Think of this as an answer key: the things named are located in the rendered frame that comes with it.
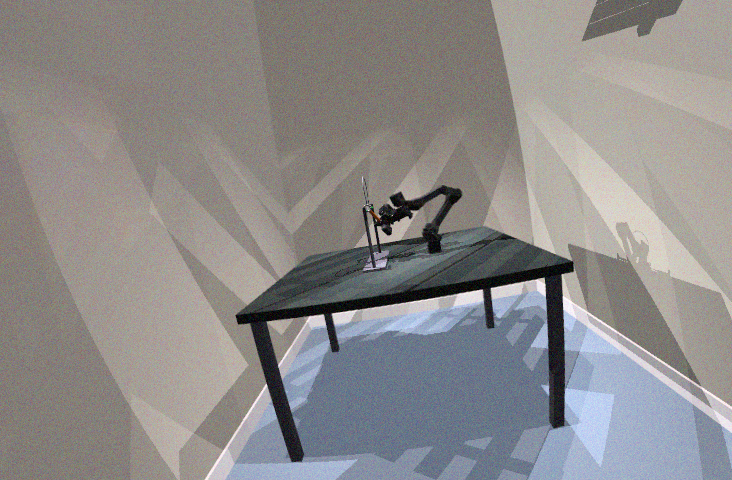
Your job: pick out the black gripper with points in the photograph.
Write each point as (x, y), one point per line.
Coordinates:
(386, 225)

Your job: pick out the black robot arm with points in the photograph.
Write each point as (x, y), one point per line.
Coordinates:
(430, 231)

